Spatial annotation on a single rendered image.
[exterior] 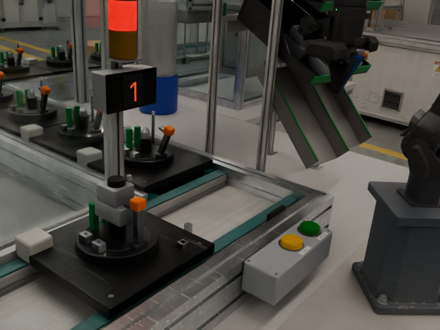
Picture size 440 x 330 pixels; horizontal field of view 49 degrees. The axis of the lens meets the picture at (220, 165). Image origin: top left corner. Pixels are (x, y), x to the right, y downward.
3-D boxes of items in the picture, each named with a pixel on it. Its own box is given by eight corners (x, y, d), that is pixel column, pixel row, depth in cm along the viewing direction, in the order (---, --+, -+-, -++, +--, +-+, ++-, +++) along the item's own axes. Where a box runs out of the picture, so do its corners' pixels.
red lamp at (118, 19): (143, 30, 87) (143, 1, 85) (121, 31, 83) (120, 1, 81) (124, 26, 89) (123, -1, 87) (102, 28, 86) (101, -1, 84)
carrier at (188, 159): (212, 166, 124) (215, 119, 119) (144, 196, 106) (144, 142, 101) (146, 142, 137) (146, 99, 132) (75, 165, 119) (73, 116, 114)
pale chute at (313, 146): (337, 158, 125) (349, 150, 121) (306, 169, 116) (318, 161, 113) (287, 67, 130) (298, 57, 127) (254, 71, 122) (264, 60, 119)
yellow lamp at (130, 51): (143, 58, 88) (143, 31, 87) (122, 61, 85) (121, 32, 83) (124, 54, 91) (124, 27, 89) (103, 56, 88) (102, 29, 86)
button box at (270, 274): (329, 256, 97) (333, 229, 95) (274, 307, 82) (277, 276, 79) (298, 243, 101) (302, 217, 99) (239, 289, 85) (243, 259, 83)
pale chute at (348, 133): (361, 144, 136) (372, 137, 133) (332, 153, 127) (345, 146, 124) (313, 61, 142) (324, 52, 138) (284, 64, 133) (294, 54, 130)
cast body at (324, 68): (335, 79, 116) (350, 54, 112) (323, 80, 113) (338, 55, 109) (313, 58, 120) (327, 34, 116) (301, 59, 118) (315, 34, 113)
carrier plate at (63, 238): (214, 253, 87) (215, 242, 86) (109, 320, 69) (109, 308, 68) (123, 209, 100) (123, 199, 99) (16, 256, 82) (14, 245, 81)
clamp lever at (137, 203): (147, 240, 80) (146, 198, 77) (138, 245, 78) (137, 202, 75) (132, 233, 82) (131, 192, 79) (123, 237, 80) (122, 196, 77)
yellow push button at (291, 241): (305, 248, 90) (306, 238, 89) (294, 256, 87) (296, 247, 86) (287, 240, 92) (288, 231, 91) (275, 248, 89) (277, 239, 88)
